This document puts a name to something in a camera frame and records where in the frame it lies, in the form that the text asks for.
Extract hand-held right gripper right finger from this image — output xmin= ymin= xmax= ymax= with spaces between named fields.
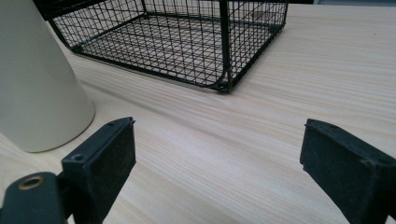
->
xmin=299 ymin=118 xmax=396 ymax=224

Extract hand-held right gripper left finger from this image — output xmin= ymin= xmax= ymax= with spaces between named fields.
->
xmin=57 ymin=116 xmax=137 ymax=224

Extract black wire mesh basket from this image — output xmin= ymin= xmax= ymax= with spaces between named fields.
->
xmin=32 ymin=0 xmax=290 ymax=94

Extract cream cone-shaped lamp base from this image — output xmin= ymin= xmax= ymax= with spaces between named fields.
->
xmin=0 ymin=0 xmax=96 ymax=153

